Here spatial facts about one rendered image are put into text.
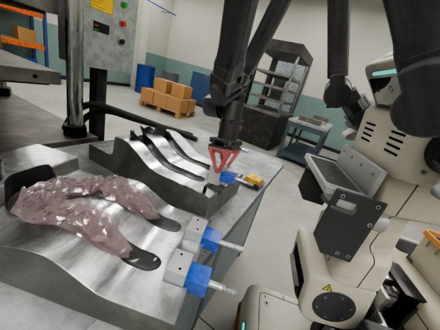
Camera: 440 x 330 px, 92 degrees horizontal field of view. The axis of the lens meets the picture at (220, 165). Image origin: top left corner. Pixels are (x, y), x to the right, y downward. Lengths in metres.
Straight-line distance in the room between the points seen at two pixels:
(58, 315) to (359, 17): 7.40
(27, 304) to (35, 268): 0.07
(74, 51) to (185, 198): 0.74
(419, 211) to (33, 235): 0.74
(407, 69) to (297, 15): 7.33
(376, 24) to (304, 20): 1.74
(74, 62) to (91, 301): 0.88
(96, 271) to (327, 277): 0.52
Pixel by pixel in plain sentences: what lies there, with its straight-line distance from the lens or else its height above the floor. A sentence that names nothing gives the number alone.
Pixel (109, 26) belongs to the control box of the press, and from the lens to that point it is 1.32.
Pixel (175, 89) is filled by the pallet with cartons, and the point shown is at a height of 0.62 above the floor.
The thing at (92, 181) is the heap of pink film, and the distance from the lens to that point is 0.56.
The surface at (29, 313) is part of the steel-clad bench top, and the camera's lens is 0.48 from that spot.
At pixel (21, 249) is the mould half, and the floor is 0.89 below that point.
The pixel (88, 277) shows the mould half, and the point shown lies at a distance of 0.41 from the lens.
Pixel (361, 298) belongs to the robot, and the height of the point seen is 0.78.
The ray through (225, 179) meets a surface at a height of 0.93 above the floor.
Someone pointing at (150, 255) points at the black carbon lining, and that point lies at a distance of 0.46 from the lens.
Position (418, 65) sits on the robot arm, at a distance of 0.36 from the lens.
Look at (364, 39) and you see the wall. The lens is 7.25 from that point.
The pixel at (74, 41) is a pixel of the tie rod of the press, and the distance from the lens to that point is 1.08.
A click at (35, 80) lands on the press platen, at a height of 1.00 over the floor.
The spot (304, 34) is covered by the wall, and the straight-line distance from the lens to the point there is 7.46.
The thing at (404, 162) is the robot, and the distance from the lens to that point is 0.53.
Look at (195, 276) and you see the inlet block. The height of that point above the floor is 0.87.
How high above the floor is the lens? 1.19
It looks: 22 degrees down
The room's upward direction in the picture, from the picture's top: 16 degrees clockwise
